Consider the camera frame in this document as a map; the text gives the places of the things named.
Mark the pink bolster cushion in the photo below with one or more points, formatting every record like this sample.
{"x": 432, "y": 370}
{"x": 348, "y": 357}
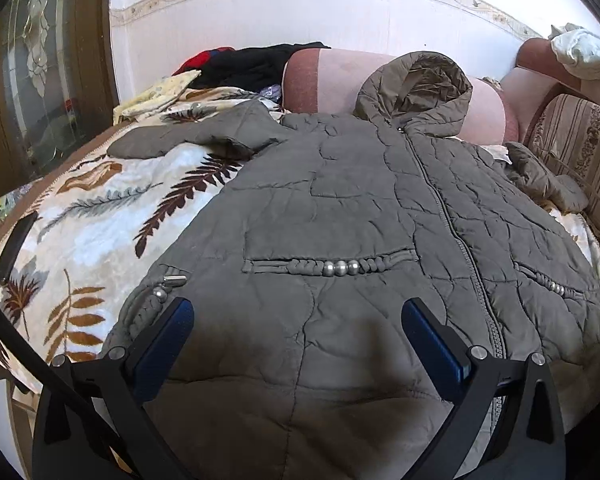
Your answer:
{"x": 325, "y": 80}

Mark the pink brown sofa armrest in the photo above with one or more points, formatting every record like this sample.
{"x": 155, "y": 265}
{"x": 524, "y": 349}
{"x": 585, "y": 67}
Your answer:
{"x": 530, "y": 85}

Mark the green printed box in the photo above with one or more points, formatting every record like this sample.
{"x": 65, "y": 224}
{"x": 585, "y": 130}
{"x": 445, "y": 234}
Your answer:
{"x": 10, "y": 205}

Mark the leaf print fleece blanket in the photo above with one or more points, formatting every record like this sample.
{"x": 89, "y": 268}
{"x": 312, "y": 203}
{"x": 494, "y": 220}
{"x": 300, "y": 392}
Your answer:
{"x": 105, "y": 220}

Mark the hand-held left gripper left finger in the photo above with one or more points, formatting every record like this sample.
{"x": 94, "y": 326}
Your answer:
{"x": 165, "y": 340}

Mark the red clothing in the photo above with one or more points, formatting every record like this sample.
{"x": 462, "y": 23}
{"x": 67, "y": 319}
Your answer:
{"x": 192, "y": 62}

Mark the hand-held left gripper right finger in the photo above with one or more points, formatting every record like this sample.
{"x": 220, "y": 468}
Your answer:
{"x": 430, "y": 345}

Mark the grey quilted hooded jacket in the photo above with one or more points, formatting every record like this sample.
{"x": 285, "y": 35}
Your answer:
{"x": 330, "y": 200}

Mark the black clothing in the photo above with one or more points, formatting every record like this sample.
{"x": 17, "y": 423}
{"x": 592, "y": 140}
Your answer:
{"x": 250, "y": 67}

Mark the brown door with glass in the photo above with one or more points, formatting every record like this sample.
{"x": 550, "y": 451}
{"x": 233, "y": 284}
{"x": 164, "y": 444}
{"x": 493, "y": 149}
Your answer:
{"x": 55, "y": 60}

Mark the clear plastic bag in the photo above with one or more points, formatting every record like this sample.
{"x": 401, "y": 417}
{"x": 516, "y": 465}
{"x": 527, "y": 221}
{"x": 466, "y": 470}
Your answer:
{"x": 272, "y": 94}

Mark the pale yellow cloth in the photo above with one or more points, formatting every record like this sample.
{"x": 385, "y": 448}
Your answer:
{"x": 155, "y": 92}

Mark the white crumpled cloth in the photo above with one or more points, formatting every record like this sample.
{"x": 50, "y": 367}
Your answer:
{"x": 580, "y": 52}

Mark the striped beige cushion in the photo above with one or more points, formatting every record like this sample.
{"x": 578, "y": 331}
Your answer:
{"x": 580, "y": 135}

